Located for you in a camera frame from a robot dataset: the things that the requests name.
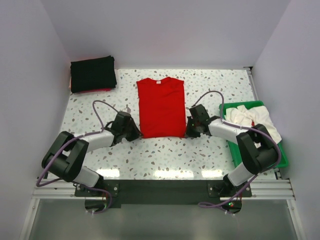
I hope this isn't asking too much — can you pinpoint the red t-shirt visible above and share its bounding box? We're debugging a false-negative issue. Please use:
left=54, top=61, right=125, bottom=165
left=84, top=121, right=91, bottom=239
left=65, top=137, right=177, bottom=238
left=136, top=77, right=186, bottom=139

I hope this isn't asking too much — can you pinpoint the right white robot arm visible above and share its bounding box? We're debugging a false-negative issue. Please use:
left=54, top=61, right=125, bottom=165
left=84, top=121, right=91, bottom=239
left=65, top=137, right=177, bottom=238
left=185, top=104, right=282, bottom=197

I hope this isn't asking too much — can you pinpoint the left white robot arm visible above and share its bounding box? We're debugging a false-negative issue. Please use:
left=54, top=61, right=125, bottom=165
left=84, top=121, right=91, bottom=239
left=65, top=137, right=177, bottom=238
left=36, top=111, right=143, bottom=196

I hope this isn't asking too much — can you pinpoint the white t-shirt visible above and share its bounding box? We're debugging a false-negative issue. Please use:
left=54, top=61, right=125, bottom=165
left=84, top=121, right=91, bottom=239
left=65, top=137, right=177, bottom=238
left=224, top=104, right=282, bottom=144

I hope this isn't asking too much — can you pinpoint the folded black t-shirt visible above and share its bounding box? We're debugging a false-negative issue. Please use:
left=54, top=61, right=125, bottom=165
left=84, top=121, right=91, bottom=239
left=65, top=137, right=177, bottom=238
left=70, top=55, right=117, bottom=94

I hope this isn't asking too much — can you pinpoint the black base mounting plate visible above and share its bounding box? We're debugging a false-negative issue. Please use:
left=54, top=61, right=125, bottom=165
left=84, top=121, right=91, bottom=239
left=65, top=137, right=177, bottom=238
left=73, top=179, right=252, bottom=214

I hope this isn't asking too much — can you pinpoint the green plastic bin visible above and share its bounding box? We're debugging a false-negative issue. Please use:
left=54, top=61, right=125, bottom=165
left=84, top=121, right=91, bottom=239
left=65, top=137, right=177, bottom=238
left=219, top=100, right=289, bottom=168

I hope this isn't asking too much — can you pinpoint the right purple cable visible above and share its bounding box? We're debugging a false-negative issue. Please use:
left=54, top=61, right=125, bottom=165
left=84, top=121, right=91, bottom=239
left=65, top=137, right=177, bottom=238
left=193, top=90, right=283, bottom=215

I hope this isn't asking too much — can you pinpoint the purple cable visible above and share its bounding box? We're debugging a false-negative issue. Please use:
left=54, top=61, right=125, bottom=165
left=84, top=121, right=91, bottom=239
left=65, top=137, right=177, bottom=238
left=193, top=90, right=283, bottom=215
left=36, top=100, right=120, bottom=215

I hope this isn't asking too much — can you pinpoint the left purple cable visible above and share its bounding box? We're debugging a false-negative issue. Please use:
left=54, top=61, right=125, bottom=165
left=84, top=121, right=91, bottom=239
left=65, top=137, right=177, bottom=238
left=36, top=100, right=120, bottom=215

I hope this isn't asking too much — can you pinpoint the aluminium frame rail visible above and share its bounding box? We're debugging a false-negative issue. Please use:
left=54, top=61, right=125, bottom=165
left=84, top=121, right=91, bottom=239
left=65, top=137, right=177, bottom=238
left=31, top=179, right=296, bottom=200

